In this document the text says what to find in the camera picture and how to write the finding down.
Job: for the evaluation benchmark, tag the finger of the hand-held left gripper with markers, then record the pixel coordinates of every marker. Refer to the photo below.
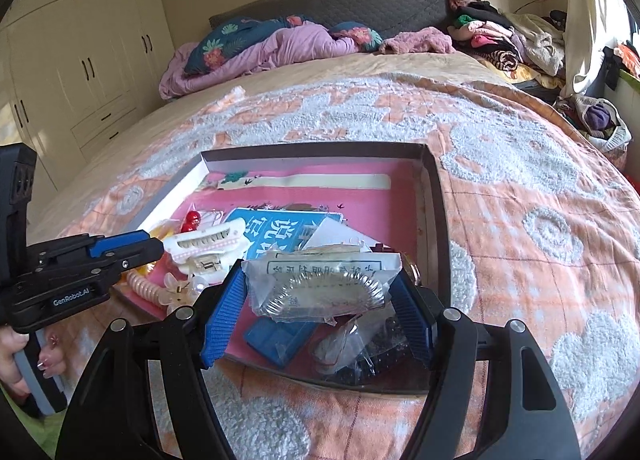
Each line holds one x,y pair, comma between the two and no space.
130,252

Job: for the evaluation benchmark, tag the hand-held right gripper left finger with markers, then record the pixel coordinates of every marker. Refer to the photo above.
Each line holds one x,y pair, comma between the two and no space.
222,317

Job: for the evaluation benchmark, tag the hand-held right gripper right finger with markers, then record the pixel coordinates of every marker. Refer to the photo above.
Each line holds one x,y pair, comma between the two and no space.
412,322

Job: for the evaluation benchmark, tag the bag of black beads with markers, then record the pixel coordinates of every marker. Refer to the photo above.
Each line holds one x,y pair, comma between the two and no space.
380,345

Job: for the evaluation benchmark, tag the small blue box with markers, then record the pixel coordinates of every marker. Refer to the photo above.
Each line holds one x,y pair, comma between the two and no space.
280,340

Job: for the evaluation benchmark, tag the white hair claw clip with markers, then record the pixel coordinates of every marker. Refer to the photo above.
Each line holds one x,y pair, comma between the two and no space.
210,245

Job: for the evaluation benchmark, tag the dark cardboard box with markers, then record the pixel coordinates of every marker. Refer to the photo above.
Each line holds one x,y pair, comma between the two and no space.
434,240

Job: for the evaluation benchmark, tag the person's left hand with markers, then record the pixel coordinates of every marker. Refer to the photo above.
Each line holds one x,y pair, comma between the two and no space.
52,357

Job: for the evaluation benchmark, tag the blue booklet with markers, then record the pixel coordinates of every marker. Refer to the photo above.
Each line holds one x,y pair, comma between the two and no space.
270,235

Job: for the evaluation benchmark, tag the small clear earring bag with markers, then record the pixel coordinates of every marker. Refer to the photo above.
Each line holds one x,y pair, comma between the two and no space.
350,240

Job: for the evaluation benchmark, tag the orange patterned blanket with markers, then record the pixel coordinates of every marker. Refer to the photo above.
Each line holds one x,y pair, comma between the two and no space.
525,250

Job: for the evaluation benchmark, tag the person's green clothing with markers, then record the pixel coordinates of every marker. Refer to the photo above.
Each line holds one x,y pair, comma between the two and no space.
30,435

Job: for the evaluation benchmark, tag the cream wardrobe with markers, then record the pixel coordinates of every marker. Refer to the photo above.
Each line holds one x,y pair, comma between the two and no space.
85,49

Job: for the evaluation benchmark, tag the large floral pillow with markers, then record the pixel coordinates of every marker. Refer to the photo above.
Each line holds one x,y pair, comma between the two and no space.
225,42

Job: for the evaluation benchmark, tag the purple quilt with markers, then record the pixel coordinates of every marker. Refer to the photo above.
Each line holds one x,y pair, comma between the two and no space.
285,47

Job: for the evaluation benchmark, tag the beige bed sheet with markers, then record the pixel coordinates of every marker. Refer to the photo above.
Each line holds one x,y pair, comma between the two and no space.
425,64

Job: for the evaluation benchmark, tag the basket of clothes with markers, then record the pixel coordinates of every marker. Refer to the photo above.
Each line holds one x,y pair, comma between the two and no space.
600,119

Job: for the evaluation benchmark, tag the pink fluffy cloth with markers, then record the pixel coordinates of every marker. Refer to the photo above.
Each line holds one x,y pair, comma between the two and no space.
417,41

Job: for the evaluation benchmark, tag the small floral pillow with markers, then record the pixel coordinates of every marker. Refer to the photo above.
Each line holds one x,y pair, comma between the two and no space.
357,34

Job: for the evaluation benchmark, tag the pile of folded clothes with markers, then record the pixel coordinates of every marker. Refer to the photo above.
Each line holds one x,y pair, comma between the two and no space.
495,34

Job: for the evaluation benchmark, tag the white curtain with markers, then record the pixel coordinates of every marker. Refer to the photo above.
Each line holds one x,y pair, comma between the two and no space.
582,14

